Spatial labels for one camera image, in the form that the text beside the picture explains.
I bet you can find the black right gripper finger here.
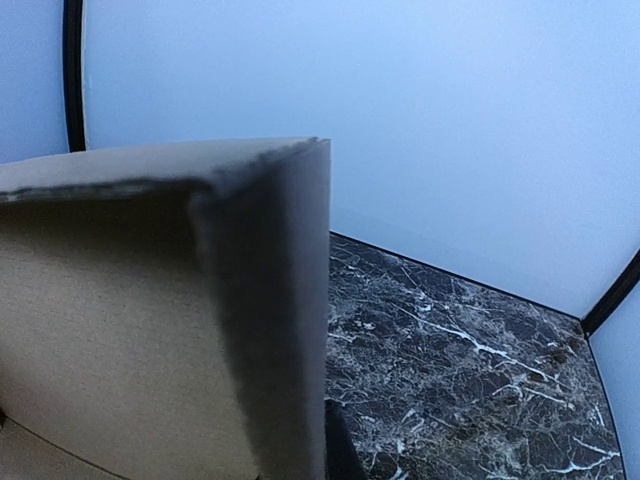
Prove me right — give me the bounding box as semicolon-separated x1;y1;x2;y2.
324;400;367;480

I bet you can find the brown cardboard box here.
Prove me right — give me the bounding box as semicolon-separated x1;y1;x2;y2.
1;138;331;479

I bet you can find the black right frame post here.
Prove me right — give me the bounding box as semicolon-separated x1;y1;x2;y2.
581;250;640;338

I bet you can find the black frame post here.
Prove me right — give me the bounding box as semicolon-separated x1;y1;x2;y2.
581;250;640;338
62;0;86;152

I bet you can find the black left frame post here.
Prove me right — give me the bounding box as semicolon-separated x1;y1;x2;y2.
62;0;86;152

